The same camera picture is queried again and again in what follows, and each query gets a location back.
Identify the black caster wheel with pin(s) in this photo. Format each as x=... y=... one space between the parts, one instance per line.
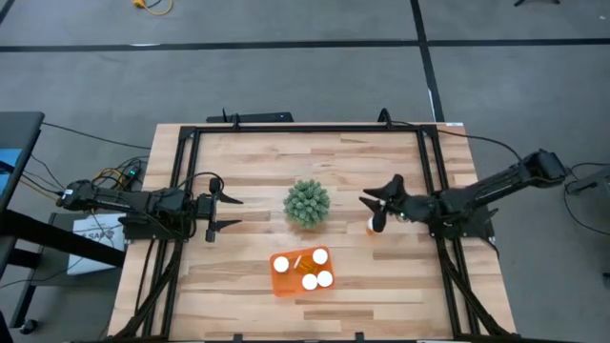
x=28 y=326

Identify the black power strip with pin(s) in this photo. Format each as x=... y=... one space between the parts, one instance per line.
x=250 y=117

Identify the orange translucent plastic basket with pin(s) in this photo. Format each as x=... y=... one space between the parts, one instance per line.
x=286 y=286

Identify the black desk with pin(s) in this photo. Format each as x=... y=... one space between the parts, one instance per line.
x=19 y=138

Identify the white cardboard box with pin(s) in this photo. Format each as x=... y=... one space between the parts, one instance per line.
x=95 y=236

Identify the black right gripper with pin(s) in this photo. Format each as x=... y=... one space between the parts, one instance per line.
x=412 y=208

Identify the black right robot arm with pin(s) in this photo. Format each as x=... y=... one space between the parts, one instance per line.
x=500 y=183

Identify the green artificial plant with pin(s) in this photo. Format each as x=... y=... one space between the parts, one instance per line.
x=307 y=204

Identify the black chair base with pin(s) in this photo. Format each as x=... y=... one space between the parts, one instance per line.
x=536 y=2

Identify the black metal table frame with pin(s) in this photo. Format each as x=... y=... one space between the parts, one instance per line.
x=310 y=128

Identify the black controller box green light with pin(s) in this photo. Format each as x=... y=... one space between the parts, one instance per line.
x=133 y=171

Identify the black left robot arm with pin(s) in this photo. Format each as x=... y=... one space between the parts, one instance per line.
x=128 y=202

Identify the blue sheet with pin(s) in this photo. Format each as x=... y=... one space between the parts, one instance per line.
x=7 y=167

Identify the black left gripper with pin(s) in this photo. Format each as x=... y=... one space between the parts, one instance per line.
x=209 y=207

